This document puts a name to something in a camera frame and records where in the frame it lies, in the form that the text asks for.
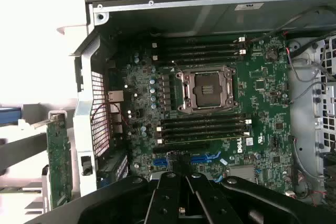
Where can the grey plastic parts rack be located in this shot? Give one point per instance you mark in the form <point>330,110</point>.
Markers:
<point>45,190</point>

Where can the tall metal disk bay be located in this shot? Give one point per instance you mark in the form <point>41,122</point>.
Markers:
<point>329,103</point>

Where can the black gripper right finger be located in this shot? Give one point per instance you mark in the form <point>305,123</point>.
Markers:
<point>218,203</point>

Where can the green motherboard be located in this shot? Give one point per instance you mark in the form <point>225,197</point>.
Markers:
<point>262,119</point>

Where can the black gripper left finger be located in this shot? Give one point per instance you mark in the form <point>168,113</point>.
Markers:
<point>162,203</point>

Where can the grey chipset heat sink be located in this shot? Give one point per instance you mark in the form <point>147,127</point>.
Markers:
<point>241,172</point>

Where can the blue disk carrier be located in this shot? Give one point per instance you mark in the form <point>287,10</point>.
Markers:
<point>10,116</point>

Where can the open black PC case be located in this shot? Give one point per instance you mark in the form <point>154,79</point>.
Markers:
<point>84,119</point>

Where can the CPU socket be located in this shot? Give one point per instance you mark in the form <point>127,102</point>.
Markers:
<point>207,90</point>

